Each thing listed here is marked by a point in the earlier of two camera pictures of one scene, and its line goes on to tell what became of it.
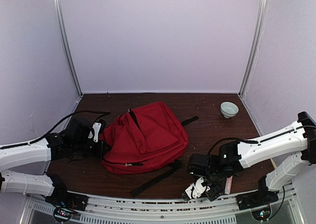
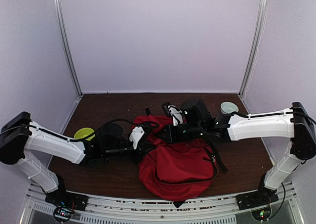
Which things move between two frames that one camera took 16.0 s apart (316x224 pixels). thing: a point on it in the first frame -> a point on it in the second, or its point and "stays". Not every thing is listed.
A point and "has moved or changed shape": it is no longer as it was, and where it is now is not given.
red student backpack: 147,139 has moved or changed shape
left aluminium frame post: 57,0 stays
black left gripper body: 98,153 -> 140,151
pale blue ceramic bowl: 228,109 stays
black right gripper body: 216,193 -> 173,138
